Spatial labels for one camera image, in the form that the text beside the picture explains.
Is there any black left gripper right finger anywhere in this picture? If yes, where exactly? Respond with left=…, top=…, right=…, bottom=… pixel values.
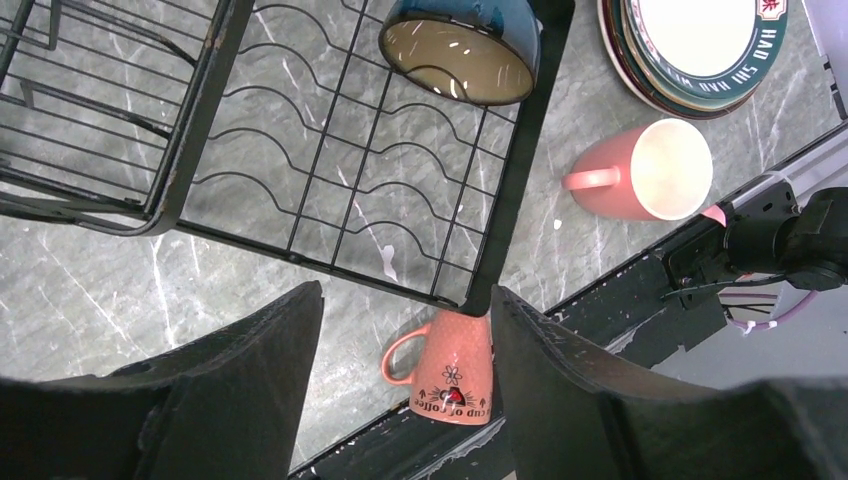
left=490, top=286, right=847, bottom=479

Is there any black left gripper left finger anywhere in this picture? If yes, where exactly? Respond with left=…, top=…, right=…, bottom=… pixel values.
left=1, top=281, right=324, bottom=479

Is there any small pink mug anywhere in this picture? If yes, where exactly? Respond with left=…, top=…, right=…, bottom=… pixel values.
left=380, top=310, right=494, bottom=426

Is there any black wire dish rack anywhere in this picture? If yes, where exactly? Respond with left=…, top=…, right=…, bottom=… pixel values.
left=1, top=1, right=574, bottom=316

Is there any dark blue tan bowl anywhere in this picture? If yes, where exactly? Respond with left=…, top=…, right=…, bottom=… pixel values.
left=378, top=0, right=541, bottom=106

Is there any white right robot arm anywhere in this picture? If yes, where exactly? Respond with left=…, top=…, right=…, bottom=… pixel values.
left=662, top=187, right=847, bottom=308

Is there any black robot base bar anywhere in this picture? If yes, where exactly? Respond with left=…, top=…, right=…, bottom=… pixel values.
left=288, top=182, right=800, bottom=480

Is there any large pink mug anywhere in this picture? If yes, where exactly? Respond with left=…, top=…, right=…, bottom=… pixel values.
left=561, top=118, right=714, bottom=221

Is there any green rimmed white plate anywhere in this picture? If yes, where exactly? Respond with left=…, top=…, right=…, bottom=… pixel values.
left=610, top=0, right=790, bottom=114

